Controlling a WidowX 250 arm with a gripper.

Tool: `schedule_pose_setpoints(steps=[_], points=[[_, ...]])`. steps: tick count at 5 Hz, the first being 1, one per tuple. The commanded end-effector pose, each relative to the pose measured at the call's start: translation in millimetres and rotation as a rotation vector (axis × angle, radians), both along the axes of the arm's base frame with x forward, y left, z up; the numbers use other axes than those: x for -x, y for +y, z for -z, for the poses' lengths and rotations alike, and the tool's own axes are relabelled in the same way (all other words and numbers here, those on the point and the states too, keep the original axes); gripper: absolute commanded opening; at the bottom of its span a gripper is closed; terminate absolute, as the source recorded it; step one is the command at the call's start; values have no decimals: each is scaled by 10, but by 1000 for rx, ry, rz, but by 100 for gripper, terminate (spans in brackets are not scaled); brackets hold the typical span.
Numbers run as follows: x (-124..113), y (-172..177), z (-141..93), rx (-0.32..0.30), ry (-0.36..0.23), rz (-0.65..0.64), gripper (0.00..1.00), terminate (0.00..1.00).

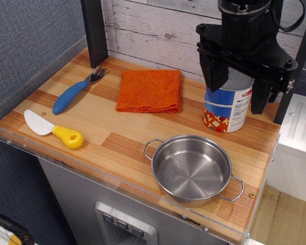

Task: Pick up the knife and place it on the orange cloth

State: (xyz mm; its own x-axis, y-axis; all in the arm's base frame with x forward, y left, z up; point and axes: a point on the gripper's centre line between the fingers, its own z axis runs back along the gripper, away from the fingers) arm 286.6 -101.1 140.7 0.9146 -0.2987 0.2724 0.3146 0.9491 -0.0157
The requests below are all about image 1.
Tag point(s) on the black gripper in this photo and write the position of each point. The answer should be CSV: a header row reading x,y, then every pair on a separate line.
x,y
246,41

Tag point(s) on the blue labelled tin can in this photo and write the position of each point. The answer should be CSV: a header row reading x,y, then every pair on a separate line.
x,y
225,109

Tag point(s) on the yellow handled white toy knife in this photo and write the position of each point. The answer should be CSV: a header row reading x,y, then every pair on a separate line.
x,y
71,138

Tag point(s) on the black upright post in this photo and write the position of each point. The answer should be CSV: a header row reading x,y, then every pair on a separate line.
x,y
286,98
95,31

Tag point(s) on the black and yellow corner object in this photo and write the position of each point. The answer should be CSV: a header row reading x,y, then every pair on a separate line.
x,y
13,233

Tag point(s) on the silver dispenser button panel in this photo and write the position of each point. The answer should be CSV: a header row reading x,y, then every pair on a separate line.
x,y
118,227

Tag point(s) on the clear acrylic guard rail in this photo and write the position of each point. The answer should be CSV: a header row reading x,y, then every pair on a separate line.
x,y
33,74

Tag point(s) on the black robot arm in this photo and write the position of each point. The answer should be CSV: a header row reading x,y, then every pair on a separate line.
x,y
264,5

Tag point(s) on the grey toy fridge cabinet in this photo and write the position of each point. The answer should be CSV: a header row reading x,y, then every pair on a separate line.
x,y
77,195

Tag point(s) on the white cabinet at right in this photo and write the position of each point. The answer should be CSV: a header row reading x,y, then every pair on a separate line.
x,y
287,169

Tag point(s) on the orange folded towel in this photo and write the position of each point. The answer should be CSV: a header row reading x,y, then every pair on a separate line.
x,y
150,91

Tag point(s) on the blue handled metal fork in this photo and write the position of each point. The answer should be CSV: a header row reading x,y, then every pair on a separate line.
x,y
69,94

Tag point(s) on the black right upright post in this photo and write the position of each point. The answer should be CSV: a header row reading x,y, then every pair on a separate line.
x,y
286,98

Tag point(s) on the black left upright post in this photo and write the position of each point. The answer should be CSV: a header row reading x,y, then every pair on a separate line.
x,y
95,31

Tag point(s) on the stainless steel pot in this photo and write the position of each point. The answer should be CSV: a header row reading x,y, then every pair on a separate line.
x,y
192,170

